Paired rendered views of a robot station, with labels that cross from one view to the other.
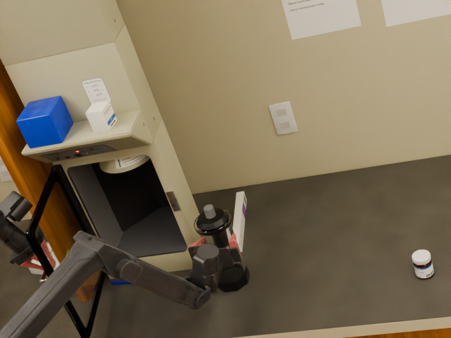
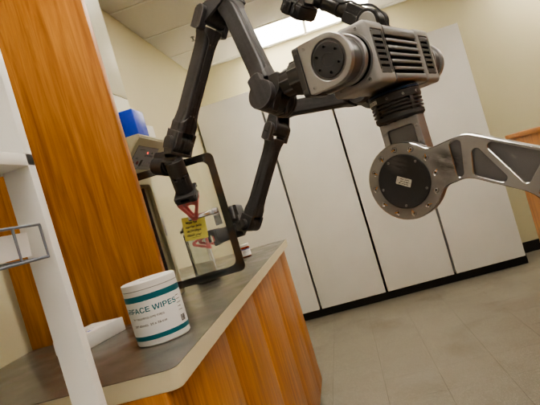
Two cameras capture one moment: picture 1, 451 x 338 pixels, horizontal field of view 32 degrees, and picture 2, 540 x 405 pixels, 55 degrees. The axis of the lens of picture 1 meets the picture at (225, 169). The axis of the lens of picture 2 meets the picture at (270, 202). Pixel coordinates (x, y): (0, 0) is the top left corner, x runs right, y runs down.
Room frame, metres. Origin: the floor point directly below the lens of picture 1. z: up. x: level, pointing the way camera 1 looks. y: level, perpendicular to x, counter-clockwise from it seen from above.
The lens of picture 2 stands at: (1.90, 2.18, 1.19)
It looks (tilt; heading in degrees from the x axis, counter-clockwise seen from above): 0 degrees down; 258
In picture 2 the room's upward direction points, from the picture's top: 17 degrees counter-clockwise
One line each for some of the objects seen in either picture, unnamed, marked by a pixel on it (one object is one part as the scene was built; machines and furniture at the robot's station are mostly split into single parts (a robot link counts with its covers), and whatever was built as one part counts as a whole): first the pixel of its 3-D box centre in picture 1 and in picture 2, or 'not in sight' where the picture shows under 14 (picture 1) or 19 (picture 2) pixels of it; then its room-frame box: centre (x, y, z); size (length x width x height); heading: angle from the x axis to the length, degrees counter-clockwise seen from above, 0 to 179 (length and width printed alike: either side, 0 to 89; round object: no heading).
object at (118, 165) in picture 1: (124, 147); not in sight; (2.05, 0.26, 1.34); 0.18 x 0.18 x 0.05
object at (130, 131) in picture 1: (87, 146); (145, 155); (1.90, 0.33, 1.46); 0.32 x 0.12 x 0.10; 71
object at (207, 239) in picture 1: (222, 249); not in sight; (1.80, 0.08, 1.06); 0.11 x 0.11 x 0.21
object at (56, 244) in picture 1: (69, 254); (184, 223); (1.84, 0.49, 1.19); 0.30 x 0.01 x 0.40; 167
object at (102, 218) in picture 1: (137, 185); not in sight; (2.07, 0.27, 1.19); 0.26 x 0.24 x 0.35; 71
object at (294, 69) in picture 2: not in sight; (300, 77); (1.49, 0.98, 1.45); 0.09 x 0.08 x 0.12; 39
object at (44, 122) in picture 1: (45, 122); (127, 127); (1.93, 0.41, 1.56); 0.10 x 0.10 x 0.09; 71
